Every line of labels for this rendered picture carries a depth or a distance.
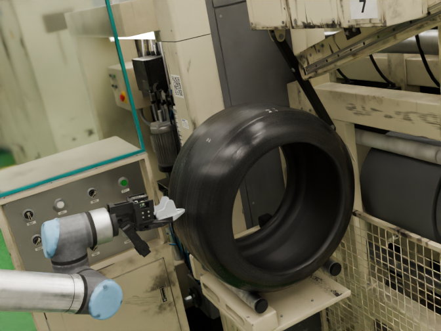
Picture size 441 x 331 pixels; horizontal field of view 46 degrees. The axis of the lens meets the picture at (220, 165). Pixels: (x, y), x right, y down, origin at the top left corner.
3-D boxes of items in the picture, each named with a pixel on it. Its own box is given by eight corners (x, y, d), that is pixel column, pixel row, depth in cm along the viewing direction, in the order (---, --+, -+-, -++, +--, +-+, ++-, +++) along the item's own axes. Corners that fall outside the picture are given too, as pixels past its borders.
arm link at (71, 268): (71, 314, 126) (62, 268, 123) (52, 299, 135) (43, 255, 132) (105, 299, 132) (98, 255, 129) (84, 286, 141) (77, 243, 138)
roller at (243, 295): (204, 270, 181) (201, 259, 180) (215, 265, 183) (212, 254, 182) (256, 316, 151) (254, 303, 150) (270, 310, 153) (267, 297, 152)
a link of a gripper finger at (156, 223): (174, 217, 139) (144, 225, 135) (175, 222, 139) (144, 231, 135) (168, 213, 143) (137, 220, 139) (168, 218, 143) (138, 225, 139)
